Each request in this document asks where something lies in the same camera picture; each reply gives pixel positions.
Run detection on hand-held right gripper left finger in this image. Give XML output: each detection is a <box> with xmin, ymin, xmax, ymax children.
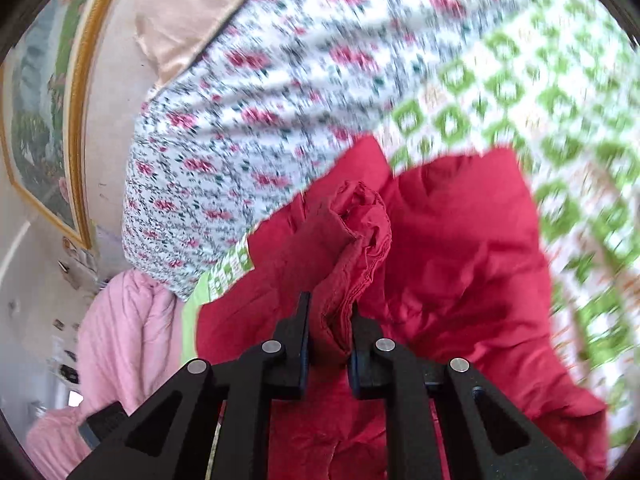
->
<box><xmin>65</xmin><ymin>291</ymin><xmax>313</xmax><ymax>480</ymax></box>

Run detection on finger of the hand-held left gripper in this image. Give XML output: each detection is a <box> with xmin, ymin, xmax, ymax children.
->
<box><xmin>77</xmin><ymin>402</ymin><xmax>130</xmax><ymax>450</ymax></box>

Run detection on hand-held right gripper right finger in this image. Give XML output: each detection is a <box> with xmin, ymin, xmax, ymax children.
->
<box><xmin>347</xmin><ymin>305</ymin><xmax>587</xmax><ymax>480</ymax></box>

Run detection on red quilted blanket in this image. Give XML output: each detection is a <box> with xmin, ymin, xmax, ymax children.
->
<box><xmin>196</xmin><ymin>135</ymin><xmax>610</xmax><ymax>480</ymax></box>

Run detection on pink quilt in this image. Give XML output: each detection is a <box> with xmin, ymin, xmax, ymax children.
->
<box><xmin>25</xmin><ymin>270</ymin><xmax>193</xmax><ymax>478</ymax></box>

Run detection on plain light green cloth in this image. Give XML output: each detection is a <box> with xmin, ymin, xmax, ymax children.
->
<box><xmin>181</xmin><ymin>279</ymin><xmax>212</xmax><ymax>363</ymax></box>

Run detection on floral print quilt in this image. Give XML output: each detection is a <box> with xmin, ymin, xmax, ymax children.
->
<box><xmin>121</xmin><ymin>0</ymin><xmax>576</xmax><ymax>301</ymax></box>

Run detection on green patterned bed sheet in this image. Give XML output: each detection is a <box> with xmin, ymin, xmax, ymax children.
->
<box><xmin>207</xmin><ymin>0</ymin><xmax>640</xmax><ymax>461</ymax></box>

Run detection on beige padded cushion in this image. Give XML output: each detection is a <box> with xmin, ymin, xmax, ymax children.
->
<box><xmin>135</xmin><ymin>0</ymin><xmax>281</xmax><ymax>91</ymax></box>

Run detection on paper wall stickers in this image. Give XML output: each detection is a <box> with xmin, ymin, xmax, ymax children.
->
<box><xmin>50</xmin><ymin>237</ymin><xmax>101</xmax><ymax>291</ymax></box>

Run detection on gold framed wall picture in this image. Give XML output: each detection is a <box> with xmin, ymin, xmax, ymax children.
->
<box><xmin>0</xmin><ymin>0</ymin><xmax>136</xmax><ymax>251</ymax></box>

